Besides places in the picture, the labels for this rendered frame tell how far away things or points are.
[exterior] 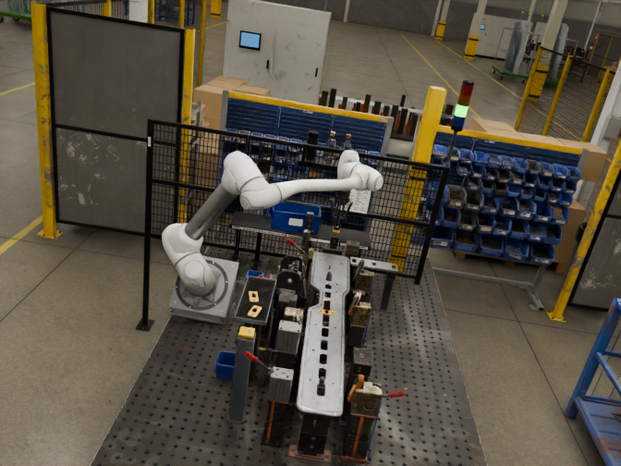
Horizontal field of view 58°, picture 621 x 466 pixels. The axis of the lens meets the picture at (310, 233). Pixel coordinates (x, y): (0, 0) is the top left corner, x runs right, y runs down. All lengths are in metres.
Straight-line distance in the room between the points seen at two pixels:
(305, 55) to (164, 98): 4.88
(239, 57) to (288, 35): 0.87
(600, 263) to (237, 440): 3.86
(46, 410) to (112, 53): 2.72
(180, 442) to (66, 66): 3.44
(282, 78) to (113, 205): 4.91
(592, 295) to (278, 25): 6.17
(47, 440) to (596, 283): 4.47
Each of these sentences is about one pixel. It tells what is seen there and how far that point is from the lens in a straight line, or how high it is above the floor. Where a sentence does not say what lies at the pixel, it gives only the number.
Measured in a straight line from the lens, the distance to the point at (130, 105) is 4.94.
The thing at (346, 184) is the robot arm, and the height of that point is 1.59.
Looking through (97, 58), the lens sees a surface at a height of 1.65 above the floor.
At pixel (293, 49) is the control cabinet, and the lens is 9.42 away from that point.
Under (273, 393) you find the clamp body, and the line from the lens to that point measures 2.33.
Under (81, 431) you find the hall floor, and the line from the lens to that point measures 3.59.
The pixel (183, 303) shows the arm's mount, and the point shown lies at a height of 0.78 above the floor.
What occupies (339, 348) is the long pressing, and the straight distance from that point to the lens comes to 2.60.
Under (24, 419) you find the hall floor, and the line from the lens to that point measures 3.72.
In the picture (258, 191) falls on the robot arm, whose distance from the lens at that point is 2.63.
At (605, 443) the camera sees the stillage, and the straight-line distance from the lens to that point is 4.13.
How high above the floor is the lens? 2.50
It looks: 24 degrees down
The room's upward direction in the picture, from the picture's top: 9 degrees clockwise
